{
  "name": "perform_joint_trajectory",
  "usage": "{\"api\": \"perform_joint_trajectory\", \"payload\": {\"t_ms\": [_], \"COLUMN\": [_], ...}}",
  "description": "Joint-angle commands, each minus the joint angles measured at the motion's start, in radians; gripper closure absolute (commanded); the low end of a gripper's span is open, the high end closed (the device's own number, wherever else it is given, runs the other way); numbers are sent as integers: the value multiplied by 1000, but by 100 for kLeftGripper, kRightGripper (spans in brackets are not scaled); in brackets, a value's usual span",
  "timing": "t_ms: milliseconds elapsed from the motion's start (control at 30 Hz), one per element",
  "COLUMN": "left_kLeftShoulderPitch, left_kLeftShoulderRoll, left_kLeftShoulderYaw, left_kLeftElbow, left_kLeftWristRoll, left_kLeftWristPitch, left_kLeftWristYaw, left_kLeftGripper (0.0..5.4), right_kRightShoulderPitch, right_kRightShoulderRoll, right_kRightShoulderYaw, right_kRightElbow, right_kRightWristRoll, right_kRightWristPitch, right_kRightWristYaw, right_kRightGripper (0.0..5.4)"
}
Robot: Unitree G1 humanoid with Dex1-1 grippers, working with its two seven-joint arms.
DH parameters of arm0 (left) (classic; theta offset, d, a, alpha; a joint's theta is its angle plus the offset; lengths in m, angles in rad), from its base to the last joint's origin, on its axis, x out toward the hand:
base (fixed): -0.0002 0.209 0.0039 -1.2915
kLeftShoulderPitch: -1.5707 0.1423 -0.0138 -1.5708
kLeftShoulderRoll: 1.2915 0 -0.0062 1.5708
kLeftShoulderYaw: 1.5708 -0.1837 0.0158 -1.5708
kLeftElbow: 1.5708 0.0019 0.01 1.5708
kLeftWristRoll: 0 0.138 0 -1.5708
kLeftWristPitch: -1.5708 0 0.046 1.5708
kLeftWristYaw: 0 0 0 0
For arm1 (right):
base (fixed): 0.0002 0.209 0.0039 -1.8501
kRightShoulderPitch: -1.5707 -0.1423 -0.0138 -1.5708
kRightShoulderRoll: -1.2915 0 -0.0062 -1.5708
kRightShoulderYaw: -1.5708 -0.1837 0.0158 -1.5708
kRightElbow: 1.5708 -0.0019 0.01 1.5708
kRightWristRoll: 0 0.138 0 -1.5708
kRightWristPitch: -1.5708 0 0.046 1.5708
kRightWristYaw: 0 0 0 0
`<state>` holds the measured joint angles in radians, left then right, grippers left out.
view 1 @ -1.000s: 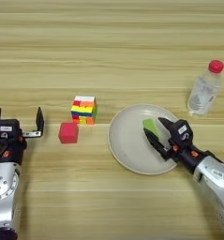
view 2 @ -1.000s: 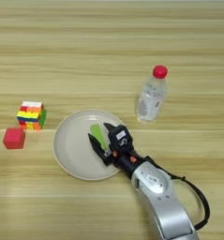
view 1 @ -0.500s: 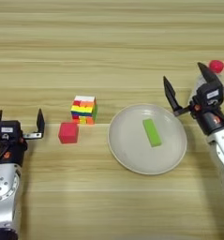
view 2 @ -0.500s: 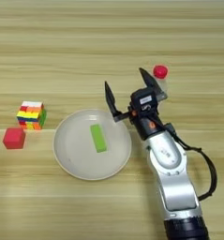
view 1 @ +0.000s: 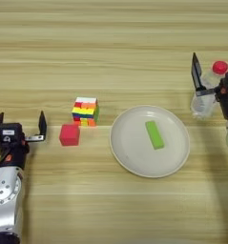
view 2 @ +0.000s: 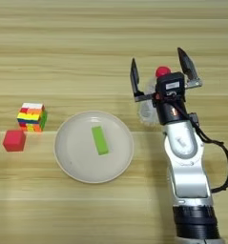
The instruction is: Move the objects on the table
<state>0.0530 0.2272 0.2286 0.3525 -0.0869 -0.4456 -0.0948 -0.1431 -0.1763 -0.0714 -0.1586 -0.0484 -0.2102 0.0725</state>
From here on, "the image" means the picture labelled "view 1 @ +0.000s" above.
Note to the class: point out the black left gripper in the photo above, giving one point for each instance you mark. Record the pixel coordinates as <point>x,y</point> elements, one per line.
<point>15,155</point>

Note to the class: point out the clear bottle with red cap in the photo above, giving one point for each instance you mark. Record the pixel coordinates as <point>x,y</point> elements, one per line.
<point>204,105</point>

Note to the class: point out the red cube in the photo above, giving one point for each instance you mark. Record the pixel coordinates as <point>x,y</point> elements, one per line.
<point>69,135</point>

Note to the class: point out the green rectangular block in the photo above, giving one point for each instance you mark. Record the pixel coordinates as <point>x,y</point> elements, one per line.
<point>155,135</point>

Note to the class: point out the round white plate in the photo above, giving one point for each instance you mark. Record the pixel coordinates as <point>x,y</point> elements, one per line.
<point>149,141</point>

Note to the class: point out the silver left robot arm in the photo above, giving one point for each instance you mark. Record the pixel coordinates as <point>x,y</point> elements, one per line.
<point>4,198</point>

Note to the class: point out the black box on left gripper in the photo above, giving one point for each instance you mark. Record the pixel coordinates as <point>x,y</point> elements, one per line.
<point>10,133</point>

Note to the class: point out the multicoloured puzzle cube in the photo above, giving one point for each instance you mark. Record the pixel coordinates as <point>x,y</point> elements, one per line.
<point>85,111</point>

